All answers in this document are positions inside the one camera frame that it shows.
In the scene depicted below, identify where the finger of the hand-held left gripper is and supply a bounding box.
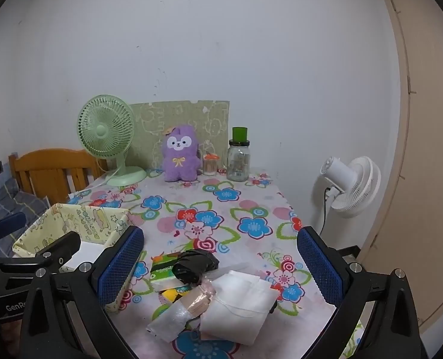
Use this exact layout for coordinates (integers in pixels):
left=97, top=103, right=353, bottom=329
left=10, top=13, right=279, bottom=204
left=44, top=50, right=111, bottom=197
left=0, top=231, right=82, bottom=274
left=0, top=211, right=28, bottom=249

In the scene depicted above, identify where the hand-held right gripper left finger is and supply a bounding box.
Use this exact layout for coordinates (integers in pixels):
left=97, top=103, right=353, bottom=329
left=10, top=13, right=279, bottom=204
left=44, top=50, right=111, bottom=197
left=19, top=225, right=145, bottom=359

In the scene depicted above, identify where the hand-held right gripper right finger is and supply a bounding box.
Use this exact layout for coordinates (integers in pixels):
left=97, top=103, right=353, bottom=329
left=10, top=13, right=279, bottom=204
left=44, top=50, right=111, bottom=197
left=296, top=226, right=430, bottom=359

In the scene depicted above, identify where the yellow printed fabric basket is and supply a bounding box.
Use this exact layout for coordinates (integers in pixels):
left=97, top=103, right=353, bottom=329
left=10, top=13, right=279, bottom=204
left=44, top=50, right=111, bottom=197
left=12, top=203, right=132, bottom=312

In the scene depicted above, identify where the green orange tissue packet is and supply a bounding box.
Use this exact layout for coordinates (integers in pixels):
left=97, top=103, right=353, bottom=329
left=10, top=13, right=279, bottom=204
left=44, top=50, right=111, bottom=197
left=149, top=252, right=192, bottom=283

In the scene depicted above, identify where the yellow cartoon tissue packet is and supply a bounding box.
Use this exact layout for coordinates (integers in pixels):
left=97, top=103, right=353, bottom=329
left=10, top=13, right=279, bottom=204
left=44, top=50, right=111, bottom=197
left=158, top=282, right=196, bottom=303

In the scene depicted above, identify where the dark cloth drawstring pouch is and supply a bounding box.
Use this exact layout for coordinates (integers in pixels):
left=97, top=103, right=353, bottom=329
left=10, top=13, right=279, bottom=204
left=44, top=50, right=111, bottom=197
left=172, top=249, right=220, bottom=285

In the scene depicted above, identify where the pink packet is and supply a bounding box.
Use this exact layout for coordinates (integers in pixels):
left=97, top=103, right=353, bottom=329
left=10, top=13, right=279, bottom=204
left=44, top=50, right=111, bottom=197
left=145, top=273, right=218, bottom=343

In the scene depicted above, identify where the white cloth bag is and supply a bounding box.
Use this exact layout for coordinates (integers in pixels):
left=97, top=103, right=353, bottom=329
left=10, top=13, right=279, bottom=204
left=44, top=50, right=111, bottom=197
left=199, top=269, right=278, bottom=346

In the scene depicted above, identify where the grey plaid bedding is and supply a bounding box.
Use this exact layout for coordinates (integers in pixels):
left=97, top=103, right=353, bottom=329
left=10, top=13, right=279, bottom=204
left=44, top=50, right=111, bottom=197
left=0, top=177, right=52, bottom=258

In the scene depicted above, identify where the white standing fan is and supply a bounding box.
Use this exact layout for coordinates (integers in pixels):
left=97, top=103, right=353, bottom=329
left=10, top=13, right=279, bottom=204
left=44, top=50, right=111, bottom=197
left=311, top=156, right=382, bottom=218

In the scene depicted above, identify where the floral tablecloth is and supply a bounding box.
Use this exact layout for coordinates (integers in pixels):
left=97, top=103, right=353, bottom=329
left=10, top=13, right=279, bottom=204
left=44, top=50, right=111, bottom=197
left=66, top=168, right=364, bottom=359

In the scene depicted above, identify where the green desk fan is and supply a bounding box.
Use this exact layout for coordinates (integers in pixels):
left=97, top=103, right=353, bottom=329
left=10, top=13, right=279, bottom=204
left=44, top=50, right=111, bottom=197
left=76, top=95, right=148, bottom=187

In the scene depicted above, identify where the purple plush toy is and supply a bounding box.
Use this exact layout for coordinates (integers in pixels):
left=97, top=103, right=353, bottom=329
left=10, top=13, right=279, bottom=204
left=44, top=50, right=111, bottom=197
left=162, top=124, right=203, bottom=182

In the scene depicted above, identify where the glass jar with green lid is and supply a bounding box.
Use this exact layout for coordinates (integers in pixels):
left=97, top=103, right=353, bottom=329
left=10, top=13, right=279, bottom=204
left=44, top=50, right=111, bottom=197
left=221, top=127, right=251, bottom=183

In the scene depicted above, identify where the toothpick jar with orange lid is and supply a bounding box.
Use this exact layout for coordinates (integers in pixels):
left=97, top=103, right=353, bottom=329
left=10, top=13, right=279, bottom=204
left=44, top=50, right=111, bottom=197
left=203, top=153, right=220, bottom=176

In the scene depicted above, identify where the beige door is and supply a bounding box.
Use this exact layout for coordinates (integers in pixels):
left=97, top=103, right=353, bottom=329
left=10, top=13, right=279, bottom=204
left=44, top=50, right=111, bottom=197
left=356, top=0, right=443, bottom=333

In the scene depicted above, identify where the green patterned board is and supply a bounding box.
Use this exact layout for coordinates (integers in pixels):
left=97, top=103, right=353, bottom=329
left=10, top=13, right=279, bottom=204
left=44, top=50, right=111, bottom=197
left=130, top=100, right=230, bottom=169

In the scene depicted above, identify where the black fan cable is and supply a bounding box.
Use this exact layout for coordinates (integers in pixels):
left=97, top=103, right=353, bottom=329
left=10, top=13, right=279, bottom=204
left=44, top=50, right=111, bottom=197
left=321, top=187, right=332, bottom=234

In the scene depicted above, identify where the white fan cord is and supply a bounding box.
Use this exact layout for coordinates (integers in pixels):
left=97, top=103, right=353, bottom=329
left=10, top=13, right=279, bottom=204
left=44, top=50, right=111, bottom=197
left=68, top=168, right=117, bottom=196

